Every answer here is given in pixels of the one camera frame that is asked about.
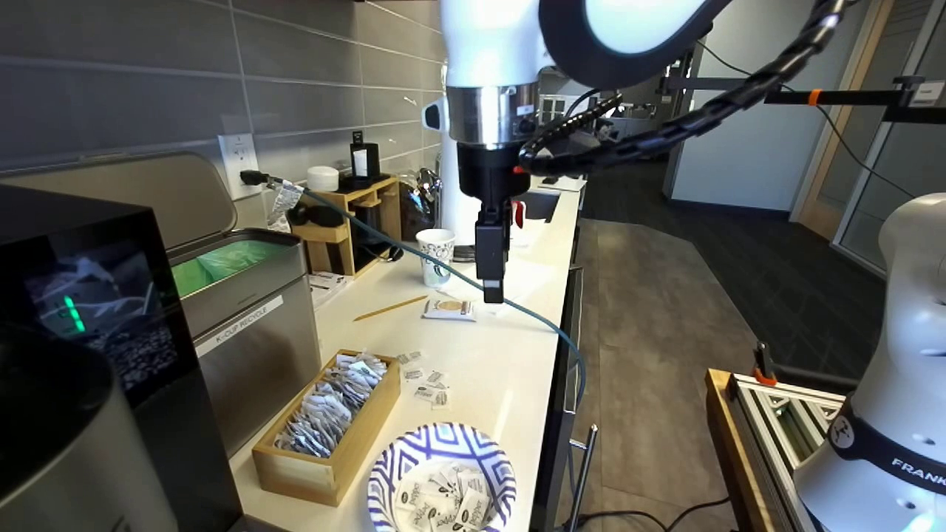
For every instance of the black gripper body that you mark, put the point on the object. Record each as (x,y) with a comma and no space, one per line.
(488,182)

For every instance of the white pepper packet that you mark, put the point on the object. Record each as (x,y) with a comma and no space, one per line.
(426,391)
(437,507)
(431,375)
(471,489)
(418,374)
(402,356)
(415,356)
(411,492)
(440,397)
(445,479)

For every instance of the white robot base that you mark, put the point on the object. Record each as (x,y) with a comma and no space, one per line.
(918,326)

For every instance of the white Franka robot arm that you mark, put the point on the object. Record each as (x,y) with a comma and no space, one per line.
(492,49)

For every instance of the blue white patterned paper plate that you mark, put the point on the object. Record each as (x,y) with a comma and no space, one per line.
(393,465)

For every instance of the white paper cup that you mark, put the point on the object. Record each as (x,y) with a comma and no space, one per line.
(434,257)

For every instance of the black sink tray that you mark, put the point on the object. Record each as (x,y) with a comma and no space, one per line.
(538,204)

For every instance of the dark utensil holder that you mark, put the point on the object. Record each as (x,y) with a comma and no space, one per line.
(424,196)

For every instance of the wooden stirrer stick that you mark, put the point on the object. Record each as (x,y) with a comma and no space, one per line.
(392,307)

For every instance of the black bottle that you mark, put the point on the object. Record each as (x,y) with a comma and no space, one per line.
(361,162)

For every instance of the wooden shelf organizer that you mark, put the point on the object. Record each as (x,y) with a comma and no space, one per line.
(343,245)

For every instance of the white jar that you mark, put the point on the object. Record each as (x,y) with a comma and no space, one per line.
(324,179)

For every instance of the grey counter cabinet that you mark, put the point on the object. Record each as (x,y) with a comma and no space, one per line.
(553,443)

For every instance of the stainless steel appliance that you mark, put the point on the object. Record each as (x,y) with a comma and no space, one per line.
(267,363)

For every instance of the wooden sachet box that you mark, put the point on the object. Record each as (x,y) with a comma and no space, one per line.
(297,476)

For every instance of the beige appliance lid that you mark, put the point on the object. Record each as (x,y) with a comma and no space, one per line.
(148,196)

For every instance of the black coffee machine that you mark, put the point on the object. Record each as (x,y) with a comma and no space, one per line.
(148,326)

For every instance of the black metal boom bar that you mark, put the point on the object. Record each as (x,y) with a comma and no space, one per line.
(859,94)

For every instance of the grey round container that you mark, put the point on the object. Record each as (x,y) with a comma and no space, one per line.
(59,462)

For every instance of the white wall outlet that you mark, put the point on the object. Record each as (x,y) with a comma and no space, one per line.
(236,156)

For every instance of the wooden door frame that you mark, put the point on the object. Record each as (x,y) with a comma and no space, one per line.
(831,148)

